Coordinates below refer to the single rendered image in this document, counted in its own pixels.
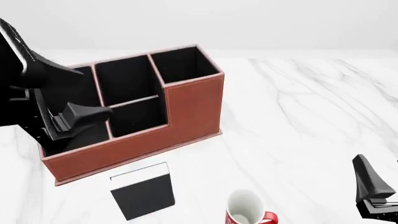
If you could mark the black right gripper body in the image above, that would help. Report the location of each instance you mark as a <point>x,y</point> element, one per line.
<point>381,210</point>

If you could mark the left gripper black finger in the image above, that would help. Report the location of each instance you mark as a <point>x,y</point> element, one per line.
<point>85,113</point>
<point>49,70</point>

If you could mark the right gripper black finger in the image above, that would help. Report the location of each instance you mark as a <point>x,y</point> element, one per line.
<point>371,179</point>

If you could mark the red-brown desk caddy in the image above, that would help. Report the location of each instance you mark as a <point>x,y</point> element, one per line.
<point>186,109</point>

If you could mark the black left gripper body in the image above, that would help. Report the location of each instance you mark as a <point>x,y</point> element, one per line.
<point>51,123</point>

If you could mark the black and white book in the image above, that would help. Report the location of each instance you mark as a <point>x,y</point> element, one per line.
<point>143,198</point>

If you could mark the black and grey left robot arm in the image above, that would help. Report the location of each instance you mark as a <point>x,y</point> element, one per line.
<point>9,102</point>

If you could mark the white and red mug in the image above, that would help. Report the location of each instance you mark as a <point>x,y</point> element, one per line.
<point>245,207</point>

